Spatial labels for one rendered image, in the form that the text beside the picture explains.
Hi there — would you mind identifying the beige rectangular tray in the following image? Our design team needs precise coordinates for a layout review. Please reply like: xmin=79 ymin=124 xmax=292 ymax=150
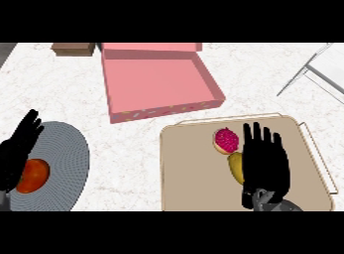
xmin=158 ymin=112 xmax=339 ymax=212

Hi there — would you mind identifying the yellow lemon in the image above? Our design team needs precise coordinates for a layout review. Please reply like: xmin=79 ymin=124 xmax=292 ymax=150
xmin=225 ymin=152 xmax=246 ymax=187

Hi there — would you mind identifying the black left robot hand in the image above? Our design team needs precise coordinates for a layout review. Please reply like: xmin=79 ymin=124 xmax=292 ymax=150
xmin=0 ymin=108 xmax=45 ymax=193

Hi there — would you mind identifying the small brown wooden box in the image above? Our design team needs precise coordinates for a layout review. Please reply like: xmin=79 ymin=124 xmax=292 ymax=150
xmin=50 ymin=43 xmax=96 ymax=58

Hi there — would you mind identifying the open pink cardboard box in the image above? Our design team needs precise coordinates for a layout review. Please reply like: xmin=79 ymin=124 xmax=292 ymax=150
xmin=98 ymin=43 xmax=227 ymax=125

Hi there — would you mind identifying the round grey woven placemat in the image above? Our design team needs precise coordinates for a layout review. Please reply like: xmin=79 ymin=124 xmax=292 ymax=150
xmin=7 ymin=120 xmax=90 ymax=212

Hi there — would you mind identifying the orange round fruit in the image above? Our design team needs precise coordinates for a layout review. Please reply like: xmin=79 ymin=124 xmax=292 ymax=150
xmin=14 ymin=158 xmax=51 ymax=194

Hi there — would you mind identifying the white tiered shelf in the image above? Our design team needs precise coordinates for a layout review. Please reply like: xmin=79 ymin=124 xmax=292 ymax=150
xmin=274 ymin=43 xmax=344 ymax=116

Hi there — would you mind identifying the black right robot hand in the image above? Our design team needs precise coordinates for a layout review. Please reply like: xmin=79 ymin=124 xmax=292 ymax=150
xmin=240 ymin=121 xmax=290 ymax=210

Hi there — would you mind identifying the halved pomegranate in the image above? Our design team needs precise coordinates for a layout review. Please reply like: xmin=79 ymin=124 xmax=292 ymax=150
xmin=212 ymin=127 xmax=242 ymax=156

